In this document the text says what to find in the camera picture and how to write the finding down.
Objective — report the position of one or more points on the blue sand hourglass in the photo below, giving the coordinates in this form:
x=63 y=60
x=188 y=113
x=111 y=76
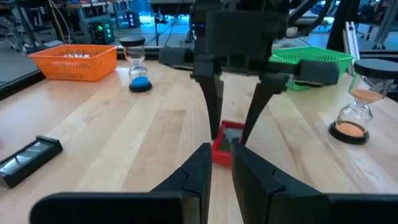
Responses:
x=140 y=81

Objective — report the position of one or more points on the orange sand hourglass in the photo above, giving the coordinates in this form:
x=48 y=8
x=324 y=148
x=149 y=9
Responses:
x=349 y=129

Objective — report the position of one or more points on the white USB wall charger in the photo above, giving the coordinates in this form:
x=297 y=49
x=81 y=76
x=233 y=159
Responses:
x=76 y=55

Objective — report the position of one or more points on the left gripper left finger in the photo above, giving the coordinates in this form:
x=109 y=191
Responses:
x=124 y=208

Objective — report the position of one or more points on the small black digital display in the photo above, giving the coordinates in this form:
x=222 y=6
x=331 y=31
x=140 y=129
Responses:
x=28 y=161

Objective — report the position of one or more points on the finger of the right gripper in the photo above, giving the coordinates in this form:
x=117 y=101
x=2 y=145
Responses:
x=262 y=93
x=213 y=93

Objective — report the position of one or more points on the black box with green lights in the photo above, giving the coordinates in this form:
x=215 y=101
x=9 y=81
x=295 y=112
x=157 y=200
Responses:
x=102 y=31

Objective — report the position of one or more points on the orange plastic basket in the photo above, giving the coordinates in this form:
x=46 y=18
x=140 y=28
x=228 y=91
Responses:
x=77 y=67

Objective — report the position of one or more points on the red rectangular case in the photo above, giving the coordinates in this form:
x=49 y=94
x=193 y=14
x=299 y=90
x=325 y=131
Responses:
x=222 y=155

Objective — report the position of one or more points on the green plastic basket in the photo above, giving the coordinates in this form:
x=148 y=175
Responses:
x=314 y=54

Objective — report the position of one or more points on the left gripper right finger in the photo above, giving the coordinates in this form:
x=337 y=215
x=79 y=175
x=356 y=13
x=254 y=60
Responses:
x=280 y=205

